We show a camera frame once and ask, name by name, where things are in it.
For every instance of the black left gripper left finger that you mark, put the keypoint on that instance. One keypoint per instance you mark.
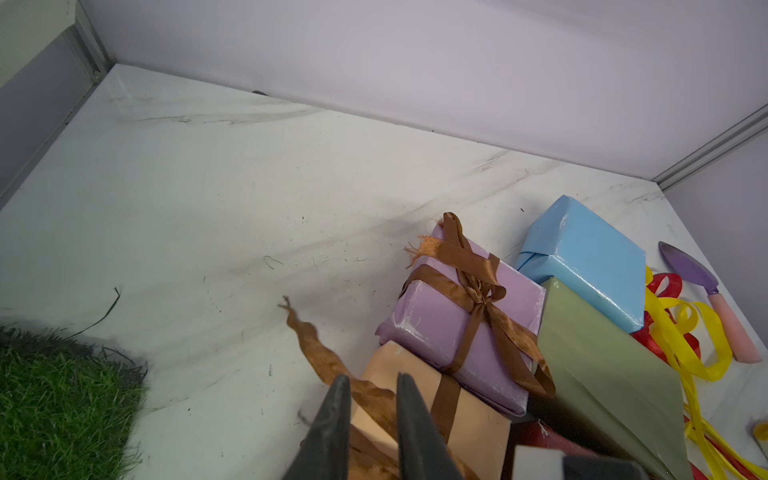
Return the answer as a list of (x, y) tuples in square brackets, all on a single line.
[(325, 451)]

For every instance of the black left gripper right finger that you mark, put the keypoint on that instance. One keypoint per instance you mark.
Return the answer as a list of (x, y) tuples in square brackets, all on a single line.
[(422, 453)]

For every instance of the brown ribbon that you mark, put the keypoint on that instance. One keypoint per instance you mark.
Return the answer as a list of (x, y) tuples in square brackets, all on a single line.
[(366, 461), (476, 291)]

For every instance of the orange gift box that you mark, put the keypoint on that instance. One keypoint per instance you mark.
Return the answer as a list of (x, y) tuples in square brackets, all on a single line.
[(473, 430)]

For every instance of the red gift box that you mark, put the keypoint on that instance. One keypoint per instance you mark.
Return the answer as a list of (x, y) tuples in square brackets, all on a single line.
[(537, 434)]

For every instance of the green gift box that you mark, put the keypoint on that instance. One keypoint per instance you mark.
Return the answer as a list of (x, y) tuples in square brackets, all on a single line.
[(613, 396)]

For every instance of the light blue gift box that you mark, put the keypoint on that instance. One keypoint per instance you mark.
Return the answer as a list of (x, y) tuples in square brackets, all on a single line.
[(605, 268)]

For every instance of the red ribbon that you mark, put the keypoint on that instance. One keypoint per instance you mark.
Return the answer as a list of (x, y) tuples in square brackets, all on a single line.
[(669, 321)]

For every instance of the purple gift box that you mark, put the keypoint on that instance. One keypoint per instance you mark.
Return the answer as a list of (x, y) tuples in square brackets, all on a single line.
[(429, 325)]

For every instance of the brown ribbon on purple box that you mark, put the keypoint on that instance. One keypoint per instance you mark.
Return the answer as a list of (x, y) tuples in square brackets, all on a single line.
[(476, 291)]

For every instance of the green artificial grass mat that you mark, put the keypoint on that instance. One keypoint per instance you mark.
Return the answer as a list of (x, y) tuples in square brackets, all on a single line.
[(68, 407)]

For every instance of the white two-tier mesh shelf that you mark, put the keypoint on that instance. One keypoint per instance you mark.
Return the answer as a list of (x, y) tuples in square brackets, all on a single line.
[(29, 26)]

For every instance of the purple trowel pink handle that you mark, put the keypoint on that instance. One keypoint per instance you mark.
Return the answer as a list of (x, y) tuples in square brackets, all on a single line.
[(689, 269)]

